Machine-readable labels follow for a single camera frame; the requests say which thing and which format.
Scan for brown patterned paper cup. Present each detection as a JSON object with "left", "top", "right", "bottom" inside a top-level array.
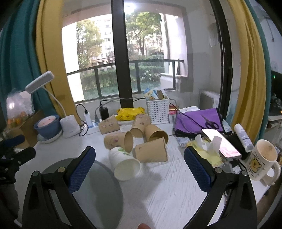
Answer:
[{"left": 130, "top": 114, "right": 151, "bottom": 138}]

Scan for white paper cup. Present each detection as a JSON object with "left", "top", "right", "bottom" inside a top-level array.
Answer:
[{"left": 109, "top": 147, "right": 141, "bottom": 181}]

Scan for plain brown cup front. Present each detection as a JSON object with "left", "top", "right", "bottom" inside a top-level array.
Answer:
[{"left": 135, "top": 137, "right": 168, "bottom": 163}]

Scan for plain brown cup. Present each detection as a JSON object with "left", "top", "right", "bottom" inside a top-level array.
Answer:
[
  {"left": 145, "top": 125, "right": 169, "bottom": 144},
  {"left": 135, "top": 137, "right": 168, "bottom": 163}
]

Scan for brown patterned cup back-left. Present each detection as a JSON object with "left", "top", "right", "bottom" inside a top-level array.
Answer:
[{"left": 98, "top": 115, "right": 120, "bottom": 135}]

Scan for brown patterned cup front-left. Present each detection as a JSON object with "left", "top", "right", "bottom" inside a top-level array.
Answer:
[{"left": 104, "top": 131, "right": 133, "bottom": 153}]

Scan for plain brown cup back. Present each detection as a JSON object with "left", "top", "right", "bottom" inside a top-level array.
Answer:
[{"left": 145, "top": 125, "right": 169, "bottom": 144}]

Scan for cardboard box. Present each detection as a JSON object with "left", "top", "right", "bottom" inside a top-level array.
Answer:
[{"left": 5, "top": 110, "right": 44, "bottom": 149}]

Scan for white plate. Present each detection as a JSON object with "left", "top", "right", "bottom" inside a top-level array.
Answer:
[{"left": 36, "top": 129, "right": 64, "bottom": 144}]

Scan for blue bowl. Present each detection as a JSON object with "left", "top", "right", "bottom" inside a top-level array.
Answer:
[{"left": 34, "top": 114, "right": 62, "bottom": 139}]

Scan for round grey mat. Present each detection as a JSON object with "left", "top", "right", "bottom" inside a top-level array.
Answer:
[{"left": 41, "top": 157, "right": 123, "bottom": 229}]

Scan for pink bowl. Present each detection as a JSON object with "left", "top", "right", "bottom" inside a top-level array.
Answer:
[{"left": 37, "top": 115, "right": 56, "bottom": 128}]

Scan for smartphone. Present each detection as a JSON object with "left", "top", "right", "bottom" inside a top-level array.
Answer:
[{"left": 202, "top": 129, "right": 241, "bottom": 160}]

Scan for plastic bag of fruit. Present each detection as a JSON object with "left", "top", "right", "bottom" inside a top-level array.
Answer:
[{"left": 6, "top": 90, "right": 34, "bottom": 128}]

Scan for yellow tissue pack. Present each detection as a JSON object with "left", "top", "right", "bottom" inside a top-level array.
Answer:
[{"left": 186, "top": 135, "right": 223, "bottom": 168}]

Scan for white bear mug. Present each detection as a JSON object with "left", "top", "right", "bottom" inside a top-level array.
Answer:
[{"left": 246, "top": 139, "right": 281, "bottom": 186}]

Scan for white tube bottle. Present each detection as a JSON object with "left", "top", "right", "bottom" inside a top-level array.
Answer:
[{"left": 234, "top": 123, "right": 254, "bottom": 153}]

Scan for white desk lamp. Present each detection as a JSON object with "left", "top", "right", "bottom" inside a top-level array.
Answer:
[{"left": 24, "top": 70, "right": 81, "bottom": 138}]

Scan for black scissors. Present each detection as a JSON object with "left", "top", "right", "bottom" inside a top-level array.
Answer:
[{"left": 201, "top": 115, "right": 219, "bottom": 129}]

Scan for white charger plug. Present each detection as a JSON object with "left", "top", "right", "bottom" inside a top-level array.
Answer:
[{"left": 84, "top": 110, "right": 93, "bottom": 128}]

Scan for purple cloth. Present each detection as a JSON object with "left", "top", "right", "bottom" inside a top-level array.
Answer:
[{"left": 174, "top": 108, "right": 225, "bottom": 138}]

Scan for white power strip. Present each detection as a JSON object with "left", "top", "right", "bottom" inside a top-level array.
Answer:
[{"left": 86, "top": 120, "right": 101, "bottom": 135}]

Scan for yellow curtain right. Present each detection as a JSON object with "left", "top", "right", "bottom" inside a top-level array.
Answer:
[{"left": 228, "top": 1, "right": 266, "bottom": 143}]

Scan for yellow curtain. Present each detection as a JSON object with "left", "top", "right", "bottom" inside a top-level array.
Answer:
[
  {"left": 228, "top": 1, "right": 266, "bottom": 143},
  {"left": 35, "top": 1, "right": 80, "bottom": 123}
]

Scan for teal curtain left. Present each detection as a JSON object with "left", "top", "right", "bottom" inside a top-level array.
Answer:
[{"left": 0, "top": 0, "right": 58, "bottom": 124}]

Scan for black power adapter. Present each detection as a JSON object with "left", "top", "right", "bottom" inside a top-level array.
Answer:
[{"left": 99, "top": 106, "right": 109, "bottom": 120}]

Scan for outdoor white ac unit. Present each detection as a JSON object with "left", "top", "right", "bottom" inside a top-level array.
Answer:
[{"left": 199, "top": 91, "right": 219, "bottom": 110}]

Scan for black monitor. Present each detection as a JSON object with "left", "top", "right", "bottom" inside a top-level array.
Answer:
[{"left": 269, "top": 70, "right": 282, "bottom": 116}]

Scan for yellow snack bag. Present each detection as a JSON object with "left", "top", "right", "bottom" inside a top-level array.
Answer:
[{"left": 115, "top": 107, "right": 145, "bottom": 121}]

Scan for white plastic basket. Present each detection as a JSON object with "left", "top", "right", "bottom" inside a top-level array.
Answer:
[{"left": 146, "top": 96, "right": 169, "bottom": 125}]

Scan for yellow curtain left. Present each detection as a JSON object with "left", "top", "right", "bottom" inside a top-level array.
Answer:
[{"left": 35, "top": 1, "right": 80, "bottom": 123}]

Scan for black window frame post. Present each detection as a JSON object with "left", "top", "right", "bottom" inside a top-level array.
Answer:
[{"left": 111, "top": 0, "right": 133, "bottom": 108}]

